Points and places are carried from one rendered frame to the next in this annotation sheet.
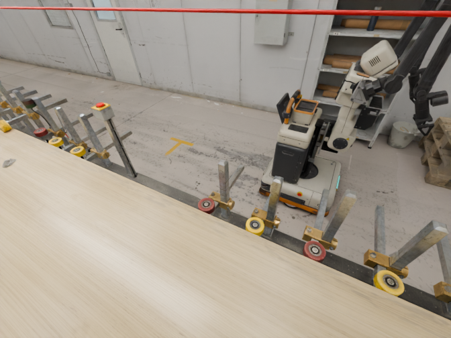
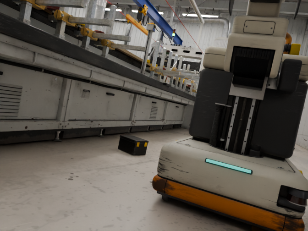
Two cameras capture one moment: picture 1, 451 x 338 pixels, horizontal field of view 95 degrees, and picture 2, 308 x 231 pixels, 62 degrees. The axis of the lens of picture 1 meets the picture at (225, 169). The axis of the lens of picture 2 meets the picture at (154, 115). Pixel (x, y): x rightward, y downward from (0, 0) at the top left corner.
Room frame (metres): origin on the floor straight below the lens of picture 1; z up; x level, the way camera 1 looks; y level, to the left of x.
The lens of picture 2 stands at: (0.82, -2.03, 0.45)
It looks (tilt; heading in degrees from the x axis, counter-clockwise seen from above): 3 degrees down; 80
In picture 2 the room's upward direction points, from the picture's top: 11 degrees clockwise
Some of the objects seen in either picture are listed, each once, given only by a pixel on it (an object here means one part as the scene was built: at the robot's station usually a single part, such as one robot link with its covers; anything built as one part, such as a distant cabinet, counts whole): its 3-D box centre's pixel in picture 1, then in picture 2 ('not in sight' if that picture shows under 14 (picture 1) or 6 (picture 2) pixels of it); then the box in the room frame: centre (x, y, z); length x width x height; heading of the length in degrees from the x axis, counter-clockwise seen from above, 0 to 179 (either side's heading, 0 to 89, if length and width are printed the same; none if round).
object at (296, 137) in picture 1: (300, 141); (247, 94); (1.54, -0.69, 0.59); 0.55 x 0.34 x 0.83; 149
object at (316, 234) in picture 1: (319, 238); (65, 18); (0.46, -0.40, 0.83); 0.14 x 0.06 x 0.05; 60
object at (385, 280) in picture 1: (383, 287); not in sight; (0.25, -0.55, 0.85); 0.08 x 0.08 x 0.11
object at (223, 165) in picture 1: (225, 196); (107, 36); (0.70, 0.01, 0.86); 0.04 x 0.04 x 0.48; 60
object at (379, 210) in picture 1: (379, 244); (47, 2); (0.42, -0.65, 0.83); 0.43 x 0.03 x 0.04; 150
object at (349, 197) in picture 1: (330, 230); (64, 2); (0.45, -0.42, 0.91); 0.04 x 0.04 x 0.48; 60
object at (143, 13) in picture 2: not in sight; (141, 16); (1.21, 6.16, 2.95); 0.34 x 0.26 x 0.49; 60
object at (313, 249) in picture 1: (311, 255); (53, 13); (0.37, -0.33, 0.85); 0.08 x 0.08 x 0.11
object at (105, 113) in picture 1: (103, 112); (151, 28); (1.07, 0.65, 1.18); 0.07 x 0.07 x 0.08; 60
